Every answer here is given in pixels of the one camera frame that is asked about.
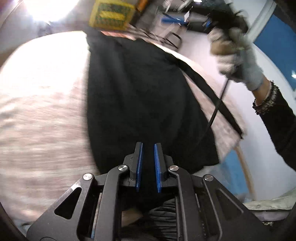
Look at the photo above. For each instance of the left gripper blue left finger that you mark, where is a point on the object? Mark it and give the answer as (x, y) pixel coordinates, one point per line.
(136, 165)

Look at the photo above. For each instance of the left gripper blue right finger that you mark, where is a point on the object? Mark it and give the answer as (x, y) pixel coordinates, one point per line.
(160, 165)

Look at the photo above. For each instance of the black long-sleeve sweater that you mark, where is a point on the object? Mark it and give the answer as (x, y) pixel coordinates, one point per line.
(137, 92)

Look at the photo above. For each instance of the right forearm dark sleeve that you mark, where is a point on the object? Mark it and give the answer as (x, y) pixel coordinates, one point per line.
(279, 121)

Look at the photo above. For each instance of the right hand grey glove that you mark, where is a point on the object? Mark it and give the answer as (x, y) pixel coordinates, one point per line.
(235, 57)

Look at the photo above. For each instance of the blue window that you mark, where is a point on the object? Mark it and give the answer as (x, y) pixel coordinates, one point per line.
(277, 41)

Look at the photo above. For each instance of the beige plaid bed blanket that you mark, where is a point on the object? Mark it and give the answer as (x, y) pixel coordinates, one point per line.
(45, 144)

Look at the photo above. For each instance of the yellow green storage box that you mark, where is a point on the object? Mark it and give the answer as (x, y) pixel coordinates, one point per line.
(111, 15)

